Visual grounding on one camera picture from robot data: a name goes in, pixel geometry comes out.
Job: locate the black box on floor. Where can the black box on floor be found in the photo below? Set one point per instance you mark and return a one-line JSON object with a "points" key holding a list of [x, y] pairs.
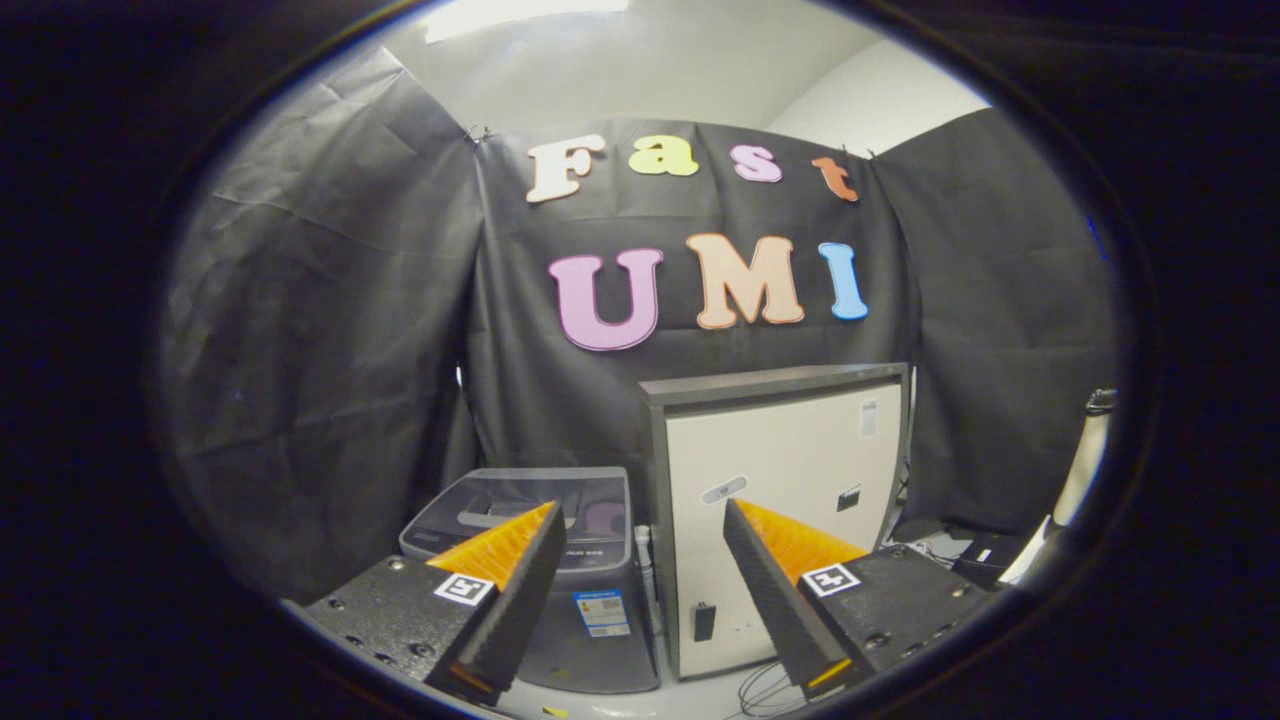
{"points": [[990, 560]]}

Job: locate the beige cabinet with dark frame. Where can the beige cabinet with dark frame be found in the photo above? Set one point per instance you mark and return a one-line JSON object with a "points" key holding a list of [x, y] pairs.
{"points": [[780, 450]]}

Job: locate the black backdrop cloth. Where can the black backdrop cloth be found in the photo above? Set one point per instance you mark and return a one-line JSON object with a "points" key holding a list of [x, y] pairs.
{"points": [[320, 350]]}

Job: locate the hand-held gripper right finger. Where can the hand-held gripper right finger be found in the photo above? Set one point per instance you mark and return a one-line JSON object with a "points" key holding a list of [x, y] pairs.
{"points": [[770, 600]]}

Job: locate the white pole with dark cap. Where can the white pole with dark cap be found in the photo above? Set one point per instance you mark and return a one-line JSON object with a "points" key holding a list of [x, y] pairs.
{"points": [[1085, 470]]}

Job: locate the grey washing machine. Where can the grey washing machine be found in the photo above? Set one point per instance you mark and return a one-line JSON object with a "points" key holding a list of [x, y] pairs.
{"points": [[590, 650]]}

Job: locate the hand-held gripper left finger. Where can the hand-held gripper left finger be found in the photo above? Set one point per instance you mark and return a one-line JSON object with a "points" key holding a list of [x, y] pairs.
{"points": [[520, 590]]}

